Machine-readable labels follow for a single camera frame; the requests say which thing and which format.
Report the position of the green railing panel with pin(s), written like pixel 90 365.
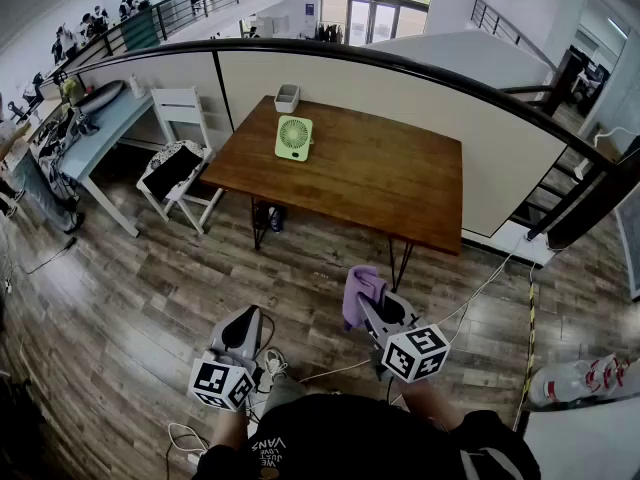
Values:
pixel 140 30

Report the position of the pile of black equipment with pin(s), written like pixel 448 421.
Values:
pixel 55 135

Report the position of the white side table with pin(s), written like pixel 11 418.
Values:
pixel 590 443

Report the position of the person's black shirt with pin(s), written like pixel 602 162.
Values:
pixel 350 438

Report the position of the small white partition panel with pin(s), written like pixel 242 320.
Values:
pixel 175 70

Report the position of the white bottle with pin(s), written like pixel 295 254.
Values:
pixel 136 88

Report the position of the brown wooden table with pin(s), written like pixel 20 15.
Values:
pixel 375 178

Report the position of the white wooden chair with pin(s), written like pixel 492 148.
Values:
pixel 175 105

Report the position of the grey storage box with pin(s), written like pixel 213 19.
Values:
pixel 286 99

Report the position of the patterned seat cushion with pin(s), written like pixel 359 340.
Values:
pixel 172 149

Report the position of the lime green basket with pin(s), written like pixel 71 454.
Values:
pixel 294 138

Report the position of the grey oval board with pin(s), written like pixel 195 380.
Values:
pixel 102 94

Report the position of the black balcony railing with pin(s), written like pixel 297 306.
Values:
pixel 162 23

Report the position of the black flat cushion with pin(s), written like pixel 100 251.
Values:
pixel 172 173

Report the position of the yellow-green plant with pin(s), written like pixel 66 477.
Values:
pixel 70 88

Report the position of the person's right forearm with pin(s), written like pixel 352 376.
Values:
pixel 430 403

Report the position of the dark wooden post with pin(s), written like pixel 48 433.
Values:
pixel 590 203

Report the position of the person's grey trousers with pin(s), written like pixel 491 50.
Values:
pixel 282 395

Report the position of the black handrail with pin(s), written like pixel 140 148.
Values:
pixel 320 46

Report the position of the large glass window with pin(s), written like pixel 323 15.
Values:
pixel 372 18

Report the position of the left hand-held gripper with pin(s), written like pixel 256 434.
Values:
pixel 215 383

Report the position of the person's left forearm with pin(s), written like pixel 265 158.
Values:
pixel 230 425

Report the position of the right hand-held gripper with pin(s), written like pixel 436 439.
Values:
pixel 415 353

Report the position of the yellow and black tape strip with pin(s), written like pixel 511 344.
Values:
pixel 531 318

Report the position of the large white partition panel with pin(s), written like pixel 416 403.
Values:
pixel 400 103

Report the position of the purple and grey cloth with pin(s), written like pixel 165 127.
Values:
pixel 362 278

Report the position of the dark bag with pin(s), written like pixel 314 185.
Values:
pixel 272 218

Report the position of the person's white shoe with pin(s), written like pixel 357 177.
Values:
pixel 272 363

